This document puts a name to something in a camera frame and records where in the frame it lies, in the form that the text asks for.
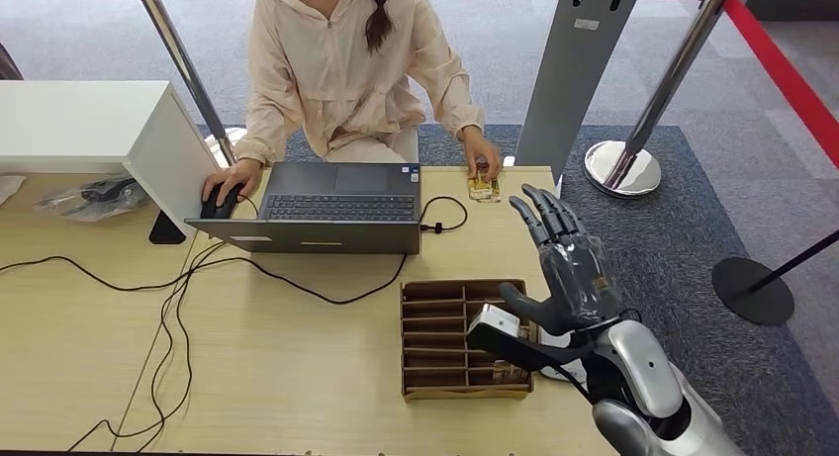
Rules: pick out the brown cardboard card organizer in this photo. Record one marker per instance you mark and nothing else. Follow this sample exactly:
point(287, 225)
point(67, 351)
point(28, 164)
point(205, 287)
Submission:
point(432, 348)

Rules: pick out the clear plastic bag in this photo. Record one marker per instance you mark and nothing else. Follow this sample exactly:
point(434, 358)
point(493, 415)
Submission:
point(92, 201)

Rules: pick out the person's right hand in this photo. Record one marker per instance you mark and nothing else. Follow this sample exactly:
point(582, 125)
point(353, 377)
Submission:
point(233, 174)

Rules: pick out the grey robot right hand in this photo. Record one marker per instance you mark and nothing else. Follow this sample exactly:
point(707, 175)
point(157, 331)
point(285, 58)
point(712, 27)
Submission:
point(580, 282)

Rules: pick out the black stanchion with flat base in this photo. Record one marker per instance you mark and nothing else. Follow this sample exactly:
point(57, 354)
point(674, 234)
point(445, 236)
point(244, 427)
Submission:
point(754, 292)

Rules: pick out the person's left forearm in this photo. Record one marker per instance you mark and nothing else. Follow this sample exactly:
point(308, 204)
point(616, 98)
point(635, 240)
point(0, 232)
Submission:
point(459, 106)

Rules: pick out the dark grey chair edge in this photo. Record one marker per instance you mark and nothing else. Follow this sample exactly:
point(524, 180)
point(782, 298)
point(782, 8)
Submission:
point(8, 70)

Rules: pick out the black stand foot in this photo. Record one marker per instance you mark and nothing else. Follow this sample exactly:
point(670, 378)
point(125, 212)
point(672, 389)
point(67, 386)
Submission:
point(164, 233)

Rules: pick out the white crumpled plastic sheet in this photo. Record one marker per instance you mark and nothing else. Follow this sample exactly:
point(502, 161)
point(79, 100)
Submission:
point(8, 187)

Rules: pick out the grey kiosk stand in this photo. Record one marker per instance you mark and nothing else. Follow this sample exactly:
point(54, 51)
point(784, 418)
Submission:
point(577, 66)

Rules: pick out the person's right forearm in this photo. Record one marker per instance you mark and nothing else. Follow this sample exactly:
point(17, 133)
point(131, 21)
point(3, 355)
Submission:
point(259, 138)

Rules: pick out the dark display plinth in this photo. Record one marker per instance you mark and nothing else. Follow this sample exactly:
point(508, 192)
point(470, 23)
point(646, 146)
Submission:
point(800, 4)

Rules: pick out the white card reader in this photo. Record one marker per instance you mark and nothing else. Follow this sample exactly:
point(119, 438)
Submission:
point(557, 339)

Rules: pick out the wide red barrier belt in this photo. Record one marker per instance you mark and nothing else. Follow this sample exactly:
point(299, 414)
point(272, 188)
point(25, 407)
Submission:
point(780, 73)

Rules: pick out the gold printed ID card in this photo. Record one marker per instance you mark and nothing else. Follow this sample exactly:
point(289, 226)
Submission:
point(484, 191)

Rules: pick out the white box shelf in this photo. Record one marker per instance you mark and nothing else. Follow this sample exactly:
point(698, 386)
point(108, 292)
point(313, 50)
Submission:
point(65, 119)

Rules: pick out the black computer mouse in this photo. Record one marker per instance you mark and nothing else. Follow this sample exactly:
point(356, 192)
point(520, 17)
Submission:
point(221, 210)

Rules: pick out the person's left hand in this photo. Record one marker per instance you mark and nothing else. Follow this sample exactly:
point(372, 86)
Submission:
point(482, 155)

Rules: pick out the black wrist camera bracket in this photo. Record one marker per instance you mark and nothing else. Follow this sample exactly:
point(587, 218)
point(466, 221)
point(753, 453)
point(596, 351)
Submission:
point(524, 355)

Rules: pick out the person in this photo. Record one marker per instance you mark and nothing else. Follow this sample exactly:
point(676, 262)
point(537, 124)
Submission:
point(341, 79)

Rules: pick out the chrome stanchion with round base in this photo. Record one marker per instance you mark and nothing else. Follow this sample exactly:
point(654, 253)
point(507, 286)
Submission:
point(183, 60)
point(662, 92)

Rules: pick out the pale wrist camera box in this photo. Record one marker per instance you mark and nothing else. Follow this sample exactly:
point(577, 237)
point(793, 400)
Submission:
point(495, 320)

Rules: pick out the dark grey laptop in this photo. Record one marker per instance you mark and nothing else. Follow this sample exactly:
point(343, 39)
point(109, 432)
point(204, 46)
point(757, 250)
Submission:
point(341, 178)

